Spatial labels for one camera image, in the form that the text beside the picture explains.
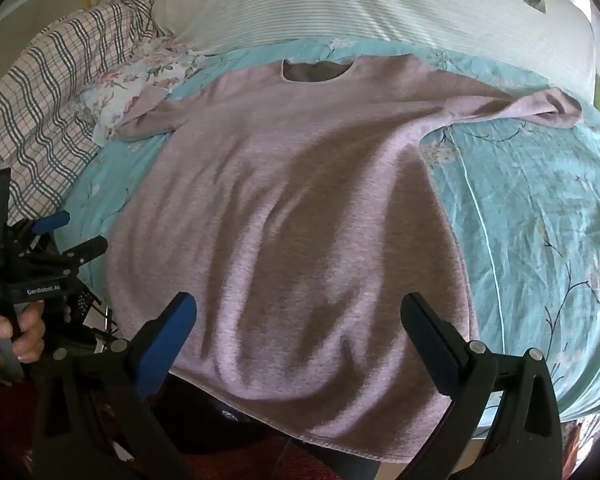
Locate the white ribbed blanket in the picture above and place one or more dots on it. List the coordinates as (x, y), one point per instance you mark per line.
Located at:
(380, 5)

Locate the person's left hand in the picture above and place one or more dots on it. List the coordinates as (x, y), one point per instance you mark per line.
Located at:
(30, 335)

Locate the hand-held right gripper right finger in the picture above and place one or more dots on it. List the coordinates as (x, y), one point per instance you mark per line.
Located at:
(422, 325)

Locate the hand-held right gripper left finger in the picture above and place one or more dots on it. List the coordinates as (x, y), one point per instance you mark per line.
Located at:
(172, 330)

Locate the plaid checked cloth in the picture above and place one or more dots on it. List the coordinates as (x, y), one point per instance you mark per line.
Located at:
(55, 85)

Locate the turquoise floral quilt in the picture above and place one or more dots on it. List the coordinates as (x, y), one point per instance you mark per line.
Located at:
(530, 210)

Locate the white floral pillowcase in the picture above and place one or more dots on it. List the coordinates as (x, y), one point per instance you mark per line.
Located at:
(130, 85)

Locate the pink fluffy towel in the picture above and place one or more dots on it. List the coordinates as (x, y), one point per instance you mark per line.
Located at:
(280, 185)

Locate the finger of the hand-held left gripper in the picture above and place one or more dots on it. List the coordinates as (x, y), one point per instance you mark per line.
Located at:
(52, 222)
(87, 250)

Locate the dark cloth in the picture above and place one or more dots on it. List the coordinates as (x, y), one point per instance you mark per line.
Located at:
(215, 410)

